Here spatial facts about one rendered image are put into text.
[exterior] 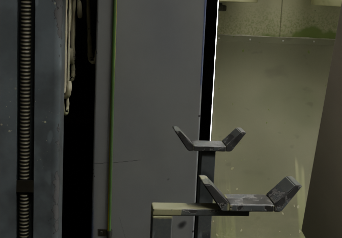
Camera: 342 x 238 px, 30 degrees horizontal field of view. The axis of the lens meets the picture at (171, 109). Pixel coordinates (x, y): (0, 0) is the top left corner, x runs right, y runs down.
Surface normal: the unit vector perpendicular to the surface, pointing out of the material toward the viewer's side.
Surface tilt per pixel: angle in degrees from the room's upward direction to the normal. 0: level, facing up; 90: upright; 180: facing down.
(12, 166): 90
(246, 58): 57
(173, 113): 90
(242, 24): 90
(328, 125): 89
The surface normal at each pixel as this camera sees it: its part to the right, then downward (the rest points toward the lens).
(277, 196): -0.67, -0.72
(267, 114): 0.11, -0.39
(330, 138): -0.99, -0.04
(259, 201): 0.04, -0.98
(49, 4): 0.11, 0.18
